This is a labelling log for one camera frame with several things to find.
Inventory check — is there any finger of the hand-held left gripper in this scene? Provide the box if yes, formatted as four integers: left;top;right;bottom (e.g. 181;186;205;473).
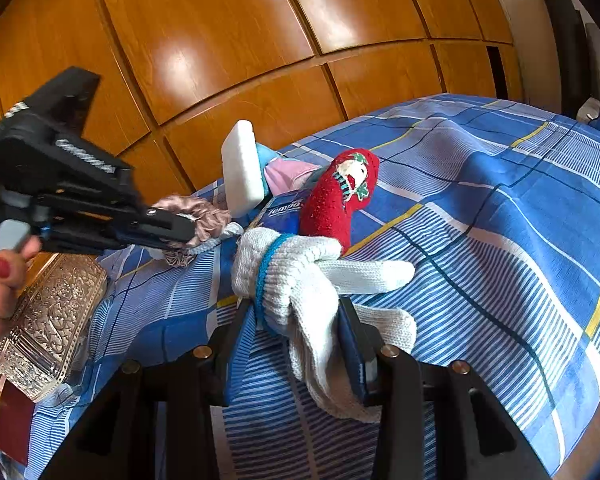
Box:
114;205;199;252

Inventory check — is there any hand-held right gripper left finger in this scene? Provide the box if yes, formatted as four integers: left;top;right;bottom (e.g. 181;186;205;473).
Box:
40;299;255;480

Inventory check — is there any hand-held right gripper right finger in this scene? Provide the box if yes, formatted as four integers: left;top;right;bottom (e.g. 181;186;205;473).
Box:
332;295;556;480

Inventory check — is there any mauve hair scrunchie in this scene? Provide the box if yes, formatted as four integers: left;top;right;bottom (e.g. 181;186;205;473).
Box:
150;195;234;267

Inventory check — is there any white knit glove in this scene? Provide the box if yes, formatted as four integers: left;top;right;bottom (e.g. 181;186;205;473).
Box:
231;227;418;423

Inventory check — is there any teal plush toy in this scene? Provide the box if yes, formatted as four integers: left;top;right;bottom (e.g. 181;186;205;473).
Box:
252;142;327;200

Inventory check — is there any person's left hand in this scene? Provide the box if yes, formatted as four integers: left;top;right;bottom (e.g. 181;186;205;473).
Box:
0;236;44;345

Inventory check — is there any pale knit cloth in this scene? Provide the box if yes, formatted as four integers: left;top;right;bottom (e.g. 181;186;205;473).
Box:
186;222;244;257

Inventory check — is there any white sponge block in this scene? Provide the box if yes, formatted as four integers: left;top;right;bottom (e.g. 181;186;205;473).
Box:
220;120;264;219

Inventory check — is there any blue tissue pack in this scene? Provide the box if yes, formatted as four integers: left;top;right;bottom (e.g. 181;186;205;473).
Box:
252;187;314;237

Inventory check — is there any red printed sock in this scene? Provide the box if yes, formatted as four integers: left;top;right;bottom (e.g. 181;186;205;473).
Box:
298;149;381;257

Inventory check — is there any silver embossed box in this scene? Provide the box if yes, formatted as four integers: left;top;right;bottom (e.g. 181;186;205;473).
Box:
0;252;109;404

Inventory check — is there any wooden wardrobe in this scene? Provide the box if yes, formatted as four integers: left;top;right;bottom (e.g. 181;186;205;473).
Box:
0;0;527;273

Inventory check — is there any blue plaid bedsheet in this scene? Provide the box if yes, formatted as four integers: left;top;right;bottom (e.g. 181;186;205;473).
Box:
22;92;600;480

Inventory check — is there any red book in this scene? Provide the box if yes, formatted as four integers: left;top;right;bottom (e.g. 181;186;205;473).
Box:
0;380;37;467

